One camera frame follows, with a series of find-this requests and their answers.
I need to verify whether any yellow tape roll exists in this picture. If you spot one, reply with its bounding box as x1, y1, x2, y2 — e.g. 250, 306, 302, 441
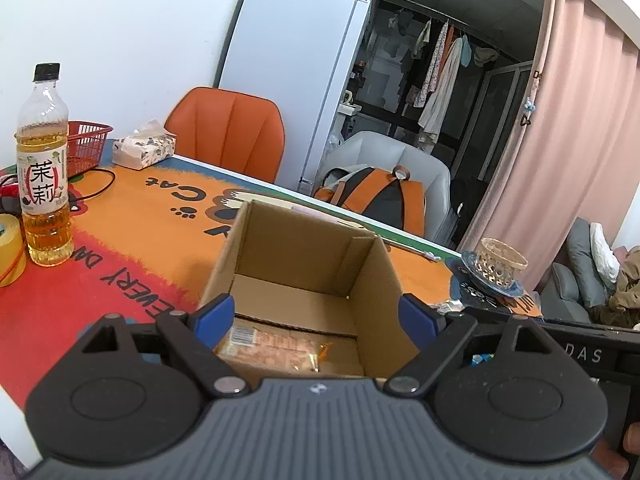
0, 213, 28, 288

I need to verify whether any grey sofa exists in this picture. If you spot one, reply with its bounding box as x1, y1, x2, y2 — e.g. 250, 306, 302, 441
542, 217, 640, 331

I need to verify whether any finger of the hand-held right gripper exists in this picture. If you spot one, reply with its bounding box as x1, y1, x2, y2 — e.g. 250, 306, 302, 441
462, 307, 546, 327

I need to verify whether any olive cloth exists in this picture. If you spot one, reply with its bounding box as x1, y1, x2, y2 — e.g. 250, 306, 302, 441
607, 247, 640, 328

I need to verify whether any red and black cable bundle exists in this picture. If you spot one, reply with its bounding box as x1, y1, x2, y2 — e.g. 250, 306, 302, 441
0, 172, 23, 216

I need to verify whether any orange and black backpack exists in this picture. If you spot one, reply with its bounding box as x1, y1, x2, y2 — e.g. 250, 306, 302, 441
313, 165, 427, 236

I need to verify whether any black bag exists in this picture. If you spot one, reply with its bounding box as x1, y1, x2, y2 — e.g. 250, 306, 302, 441
450, 176, 493, 241

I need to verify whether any cat printed table mat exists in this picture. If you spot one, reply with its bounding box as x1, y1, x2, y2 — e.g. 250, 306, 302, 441
0, 137, 546, 396

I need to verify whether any red plastic basket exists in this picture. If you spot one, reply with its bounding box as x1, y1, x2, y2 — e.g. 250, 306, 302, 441
66, 121, 114, 178

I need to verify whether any woven bamboo basket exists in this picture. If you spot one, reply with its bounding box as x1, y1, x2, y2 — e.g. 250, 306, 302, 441
474, 237, 529, 291

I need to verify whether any white pillow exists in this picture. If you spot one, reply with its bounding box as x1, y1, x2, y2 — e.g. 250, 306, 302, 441
590, 222, 621, 286

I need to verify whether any long orange snack packet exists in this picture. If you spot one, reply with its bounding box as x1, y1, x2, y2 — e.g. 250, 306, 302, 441
214, 324, 333, 372

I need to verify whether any light grey chair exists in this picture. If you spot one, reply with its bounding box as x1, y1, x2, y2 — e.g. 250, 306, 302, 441
314, 131, 452, 247

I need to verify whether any hanging floral garment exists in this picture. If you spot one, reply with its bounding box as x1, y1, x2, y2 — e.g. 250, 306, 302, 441
407, 20, 451, 108

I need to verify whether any orange chair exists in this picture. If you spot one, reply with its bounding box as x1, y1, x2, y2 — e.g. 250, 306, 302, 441
164, 87, 286, 184

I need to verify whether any white refrigerator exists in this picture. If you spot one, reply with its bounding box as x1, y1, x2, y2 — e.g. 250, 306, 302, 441
218, 0, 373, 193

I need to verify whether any hanging white garment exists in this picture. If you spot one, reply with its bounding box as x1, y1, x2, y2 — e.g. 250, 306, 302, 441
417, 35, 466, 153

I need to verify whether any pink curtain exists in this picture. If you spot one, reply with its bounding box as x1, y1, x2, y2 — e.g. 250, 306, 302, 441
457, 0, 640, 291

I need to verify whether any cardboard box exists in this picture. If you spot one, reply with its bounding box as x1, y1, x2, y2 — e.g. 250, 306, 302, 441
197, 200, 426, 386

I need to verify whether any patterned tissue box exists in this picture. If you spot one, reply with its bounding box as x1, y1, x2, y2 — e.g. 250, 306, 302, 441
111, 120, 178, 170

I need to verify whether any person's right hand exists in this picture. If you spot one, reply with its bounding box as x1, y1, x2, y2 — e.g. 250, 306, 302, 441
592, 422, 640, 480

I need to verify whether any blue plate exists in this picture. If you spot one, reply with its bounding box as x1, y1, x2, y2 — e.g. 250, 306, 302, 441
445, 251, 526, 301

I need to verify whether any tea bottle with black cap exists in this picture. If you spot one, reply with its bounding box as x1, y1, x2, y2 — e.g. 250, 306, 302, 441
14, 62, 76, 267

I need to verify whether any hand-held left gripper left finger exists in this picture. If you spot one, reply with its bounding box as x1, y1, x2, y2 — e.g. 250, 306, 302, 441
75, 294, 251, 397

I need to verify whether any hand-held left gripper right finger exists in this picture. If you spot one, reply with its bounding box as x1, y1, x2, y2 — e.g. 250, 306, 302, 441
382, 294, 571, 397

